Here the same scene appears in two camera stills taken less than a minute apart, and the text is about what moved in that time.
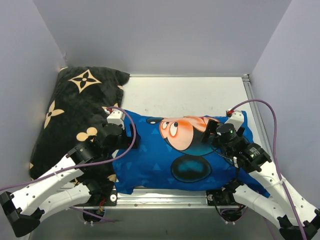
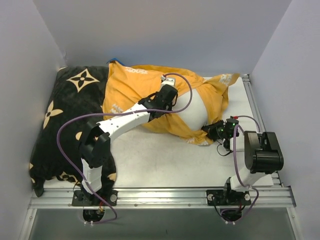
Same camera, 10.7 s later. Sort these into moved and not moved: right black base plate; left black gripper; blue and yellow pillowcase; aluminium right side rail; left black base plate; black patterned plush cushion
Moved: blue and yellow pillowcase; left black gripper
Not moved: right black base plate; aluminium right side rail; left black base plate; black patterned plush cushion
